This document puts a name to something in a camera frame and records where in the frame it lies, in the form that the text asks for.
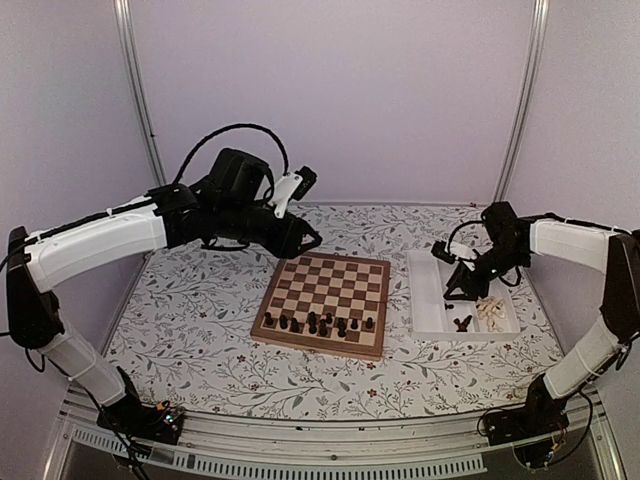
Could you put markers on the aluminium frame post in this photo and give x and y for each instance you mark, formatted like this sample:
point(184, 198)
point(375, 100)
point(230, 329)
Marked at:
point(532, 63)
point(125, 28)

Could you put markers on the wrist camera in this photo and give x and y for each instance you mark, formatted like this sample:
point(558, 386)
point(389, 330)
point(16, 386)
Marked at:
point(291, 186)
point(442, 251)

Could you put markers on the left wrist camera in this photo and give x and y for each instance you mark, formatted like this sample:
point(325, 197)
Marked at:
point(291, 186)

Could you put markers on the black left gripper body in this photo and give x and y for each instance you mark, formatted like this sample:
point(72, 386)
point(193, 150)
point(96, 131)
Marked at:
point(237, 223)

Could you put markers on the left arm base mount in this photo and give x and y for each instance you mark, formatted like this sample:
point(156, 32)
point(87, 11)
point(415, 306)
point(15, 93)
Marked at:
point(161, 423)

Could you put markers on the left aluminium frame post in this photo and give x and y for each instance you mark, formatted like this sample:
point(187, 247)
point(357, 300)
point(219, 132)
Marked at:
point(125, 28)

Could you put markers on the wooden chessboard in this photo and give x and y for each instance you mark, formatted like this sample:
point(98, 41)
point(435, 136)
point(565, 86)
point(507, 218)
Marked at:
point(348, 287)

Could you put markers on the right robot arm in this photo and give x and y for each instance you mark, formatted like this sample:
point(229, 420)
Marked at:
point(579, 266)

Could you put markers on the white divided plastic tray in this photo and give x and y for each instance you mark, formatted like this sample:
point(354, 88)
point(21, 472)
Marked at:
point(435, 318)

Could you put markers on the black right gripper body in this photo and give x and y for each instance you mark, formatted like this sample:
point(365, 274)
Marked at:
point(504, 263)

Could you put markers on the front aluminium rail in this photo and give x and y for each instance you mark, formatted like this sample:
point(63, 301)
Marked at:
point(475, 442)

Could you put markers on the right aluminium frame post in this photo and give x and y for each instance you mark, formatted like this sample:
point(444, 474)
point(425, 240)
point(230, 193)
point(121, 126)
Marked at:
point(532, 63)

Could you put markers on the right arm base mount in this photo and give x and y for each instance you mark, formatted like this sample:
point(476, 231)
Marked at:
point(540, 415)

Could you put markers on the light chess pieces pile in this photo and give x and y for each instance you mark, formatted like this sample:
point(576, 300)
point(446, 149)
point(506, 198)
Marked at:
point(492, 314)

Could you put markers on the dark chess pieces pile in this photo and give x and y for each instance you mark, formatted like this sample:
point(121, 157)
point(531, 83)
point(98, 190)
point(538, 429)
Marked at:
point(459, 316)

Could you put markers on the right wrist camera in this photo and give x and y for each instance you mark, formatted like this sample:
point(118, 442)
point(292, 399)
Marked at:
point(442, 251)

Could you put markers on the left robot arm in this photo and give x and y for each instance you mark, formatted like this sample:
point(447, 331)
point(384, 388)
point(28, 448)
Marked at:
point(38, 262)

